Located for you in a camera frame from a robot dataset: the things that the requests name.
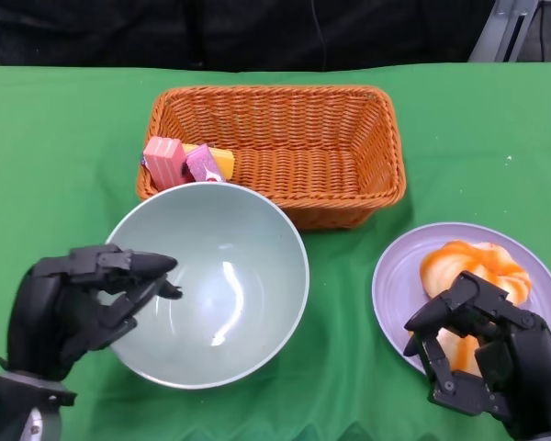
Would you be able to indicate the pink layered cake slice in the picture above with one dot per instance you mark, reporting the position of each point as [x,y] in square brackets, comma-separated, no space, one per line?
[163,161]

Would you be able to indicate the yellow layered cake slice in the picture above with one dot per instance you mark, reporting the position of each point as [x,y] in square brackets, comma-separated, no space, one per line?
[224,163]

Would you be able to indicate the magenta layered cake slice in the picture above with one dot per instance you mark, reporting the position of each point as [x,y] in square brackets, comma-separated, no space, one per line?
[202,163]

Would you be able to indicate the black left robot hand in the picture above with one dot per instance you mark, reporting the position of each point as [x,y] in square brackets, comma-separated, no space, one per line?
[46,317]

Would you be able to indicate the lavender plate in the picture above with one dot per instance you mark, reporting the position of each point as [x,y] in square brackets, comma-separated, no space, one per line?
[395,280]

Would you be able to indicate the black backdrop cloth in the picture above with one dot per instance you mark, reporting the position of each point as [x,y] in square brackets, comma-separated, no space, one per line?
[119,32]

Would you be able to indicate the pale green bowl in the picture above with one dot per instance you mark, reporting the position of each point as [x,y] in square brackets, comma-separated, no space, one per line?
[220,285]

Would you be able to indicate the white-striped orange donut bread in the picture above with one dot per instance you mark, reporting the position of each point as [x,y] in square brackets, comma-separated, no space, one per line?
[450,266]

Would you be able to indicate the grey metal stand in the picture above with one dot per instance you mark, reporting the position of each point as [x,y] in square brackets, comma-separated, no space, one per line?
[505,32]

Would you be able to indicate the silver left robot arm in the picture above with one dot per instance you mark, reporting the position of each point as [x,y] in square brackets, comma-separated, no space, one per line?
[9,409]

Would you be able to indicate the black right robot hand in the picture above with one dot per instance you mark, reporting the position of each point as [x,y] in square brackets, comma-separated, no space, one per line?
[528,367]

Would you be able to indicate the smooth orange bagel bread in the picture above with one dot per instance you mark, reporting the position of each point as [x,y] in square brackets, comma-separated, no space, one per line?
[459,349]

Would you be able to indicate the green tablecloth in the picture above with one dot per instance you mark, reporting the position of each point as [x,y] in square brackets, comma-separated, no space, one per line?
[73,138]

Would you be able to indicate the orange wicker basket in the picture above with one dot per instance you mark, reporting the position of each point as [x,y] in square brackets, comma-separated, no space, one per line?
[312,170]

